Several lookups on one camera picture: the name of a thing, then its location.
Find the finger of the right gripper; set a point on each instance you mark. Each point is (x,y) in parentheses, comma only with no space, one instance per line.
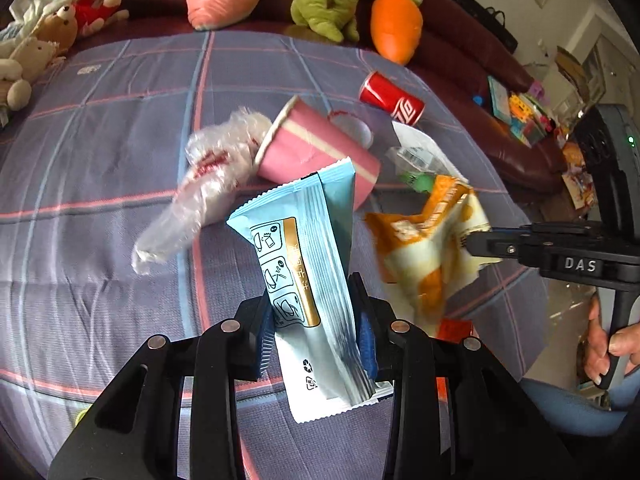
(499,243)

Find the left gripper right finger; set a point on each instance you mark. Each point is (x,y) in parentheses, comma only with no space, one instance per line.
(458,413)

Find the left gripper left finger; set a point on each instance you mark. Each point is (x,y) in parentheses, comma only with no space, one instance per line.
(131,430)

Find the red wrapper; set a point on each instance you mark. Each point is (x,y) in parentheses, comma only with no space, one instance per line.
(452,331)

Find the orange white snack bag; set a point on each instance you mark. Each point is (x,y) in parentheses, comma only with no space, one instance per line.
(422,258)

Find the red cola can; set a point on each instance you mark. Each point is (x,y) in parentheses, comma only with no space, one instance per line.
(402,106)

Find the light blue snack wrapper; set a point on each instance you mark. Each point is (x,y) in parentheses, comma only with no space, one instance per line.
(301,232)

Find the person's right hand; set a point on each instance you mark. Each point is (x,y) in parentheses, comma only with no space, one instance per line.
(600,347)

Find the wooden side table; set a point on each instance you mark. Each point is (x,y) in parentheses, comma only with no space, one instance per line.
(577,179)

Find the colourful toy pile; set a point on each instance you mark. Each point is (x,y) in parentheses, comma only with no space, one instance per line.
(531,122)

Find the clear plastic green-print bag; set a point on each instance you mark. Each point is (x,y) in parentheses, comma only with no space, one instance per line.
(418,160)

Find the teal children's book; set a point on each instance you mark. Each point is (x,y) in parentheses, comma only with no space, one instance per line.
(499,98)

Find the clear plastic lid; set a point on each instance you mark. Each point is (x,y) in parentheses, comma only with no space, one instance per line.
(353,126)

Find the pink paper cup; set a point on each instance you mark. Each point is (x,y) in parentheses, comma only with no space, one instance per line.
(301,141)

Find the orange carrot plush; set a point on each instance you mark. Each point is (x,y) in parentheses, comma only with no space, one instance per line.
(396,29)

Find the plaid grey tablecloth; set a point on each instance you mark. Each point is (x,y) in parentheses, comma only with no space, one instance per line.
(97,156)

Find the crumpled clear plastic bag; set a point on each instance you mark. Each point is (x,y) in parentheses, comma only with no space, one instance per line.
(222,158)

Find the brown teddy bear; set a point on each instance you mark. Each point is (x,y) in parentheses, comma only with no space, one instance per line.
(60,27)

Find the dark red leather sofa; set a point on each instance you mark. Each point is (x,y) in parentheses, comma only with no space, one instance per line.
(456,57)

